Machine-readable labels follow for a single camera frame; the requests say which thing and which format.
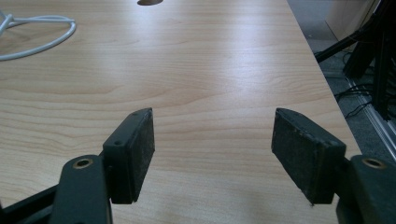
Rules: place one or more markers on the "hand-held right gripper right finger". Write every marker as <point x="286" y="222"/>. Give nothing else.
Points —
<point x="306" y="155"/>

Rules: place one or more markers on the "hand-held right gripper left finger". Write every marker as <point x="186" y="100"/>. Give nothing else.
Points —
<point x="130" y="155"/>

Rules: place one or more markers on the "black metal stand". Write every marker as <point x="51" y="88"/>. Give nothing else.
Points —
<point x="378" y="46"/>

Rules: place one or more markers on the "beige cabinet panel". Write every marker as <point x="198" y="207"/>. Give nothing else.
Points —
<point x="348" y="15"/>

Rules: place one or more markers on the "metal floor rail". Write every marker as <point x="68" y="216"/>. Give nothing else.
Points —
<point x="381" y="124"/>

